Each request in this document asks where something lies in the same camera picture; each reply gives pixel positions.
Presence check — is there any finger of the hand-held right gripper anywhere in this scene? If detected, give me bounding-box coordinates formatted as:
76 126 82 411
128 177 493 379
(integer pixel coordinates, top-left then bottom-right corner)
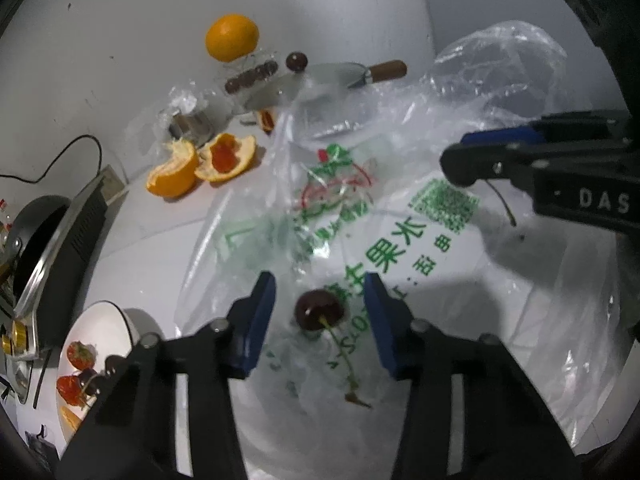
460 110 629 147
440 141 640 187

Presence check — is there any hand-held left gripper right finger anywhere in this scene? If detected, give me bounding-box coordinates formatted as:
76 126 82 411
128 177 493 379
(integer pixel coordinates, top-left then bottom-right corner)
363 272 584 480

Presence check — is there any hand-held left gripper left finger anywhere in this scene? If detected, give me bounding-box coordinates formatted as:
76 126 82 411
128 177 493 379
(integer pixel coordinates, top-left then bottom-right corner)
55 271 277 480

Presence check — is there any cherry stem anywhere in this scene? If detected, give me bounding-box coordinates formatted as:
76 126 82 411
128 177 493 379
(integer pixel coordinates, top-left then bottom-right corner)
487 180 517 227

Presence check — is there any printed clear plastic bag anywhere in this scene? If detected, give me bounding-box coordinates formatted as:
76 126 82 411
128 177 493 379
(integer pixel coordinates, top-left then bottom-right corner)
175 20 640 480

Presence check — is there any white round plate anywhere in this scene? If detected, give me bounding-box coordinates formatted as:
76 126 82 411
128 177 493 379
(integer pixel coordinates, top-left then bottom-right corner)
56 300 141 448

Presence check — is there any orange peel half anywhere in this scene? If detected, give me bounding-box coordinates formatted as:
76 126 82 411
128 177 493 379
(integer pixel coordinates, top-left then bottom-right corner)
146 139 199 198
194 132 258 183

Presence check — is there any strawberry inside orange peel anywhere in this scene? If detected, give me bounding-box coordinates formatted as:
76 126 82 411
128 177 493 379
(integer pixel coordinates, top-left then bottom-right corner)
210 140 238 171

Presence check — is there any steel induction cooker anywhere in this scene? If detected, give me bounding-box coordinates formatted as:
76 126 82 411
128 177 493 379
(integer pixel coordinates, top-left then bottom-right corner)
0 165 126 361

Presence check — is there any steel pot lid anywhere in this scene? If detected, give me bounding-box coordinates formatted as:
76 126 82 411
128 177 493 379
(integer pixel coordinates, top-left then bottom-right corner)
243 51 368 111

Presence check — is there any small steel cup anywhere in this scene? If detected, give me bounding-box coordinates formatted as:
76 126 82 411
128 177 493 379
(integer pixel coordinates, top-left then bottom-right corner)
167 110 213 148

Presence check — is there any black chopstick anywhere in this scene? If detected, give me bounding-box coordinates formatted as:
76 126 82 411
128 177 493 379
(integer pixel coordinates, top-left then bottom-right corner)
32 347 53 408

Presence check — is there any clear container of dates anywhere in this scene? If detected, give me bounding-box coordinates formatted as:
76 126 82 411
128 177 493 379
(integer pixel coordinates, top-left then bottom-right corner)
215 47 281 98

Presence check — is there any whole orange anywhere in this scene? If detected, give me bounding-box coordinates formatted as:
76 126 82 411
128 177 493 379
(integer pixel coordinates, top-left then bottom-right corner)
205 14 261 63

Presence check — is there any black wok with wooden handle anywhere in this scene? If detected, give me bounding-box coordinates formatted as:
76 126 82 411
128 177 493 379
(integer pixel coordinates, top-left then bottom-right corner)
7 195 73 301

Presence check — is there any black cooker cable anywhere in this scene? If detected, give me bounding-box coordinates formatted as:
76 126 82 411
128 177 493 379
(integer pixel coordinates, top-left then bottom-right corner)
0 135 103 183

